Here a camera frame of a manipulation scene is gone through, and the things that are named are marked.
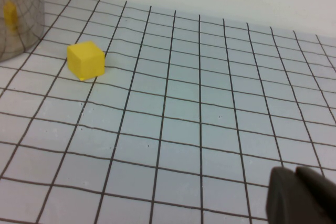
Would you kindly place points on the yellow foam cube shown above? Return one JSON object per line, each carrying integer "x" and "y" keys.
{"x": 86, "y": 60}

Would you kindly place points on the stainless steel pot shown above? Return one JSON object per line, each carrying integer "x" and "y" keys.
{"x": 26, "y": 24}

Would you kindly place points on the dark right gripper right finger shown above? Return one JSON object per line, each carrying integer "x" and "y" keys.
{"x": 321, "y": 195}

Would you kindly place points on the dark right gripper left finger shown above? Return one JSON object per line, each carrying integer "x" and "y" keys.
{"x": 283, "y": 197}

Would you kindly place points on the grid-patterned white tablecloth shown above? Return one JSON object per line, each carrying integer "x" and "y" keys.
{"x": 183, "y": 116}

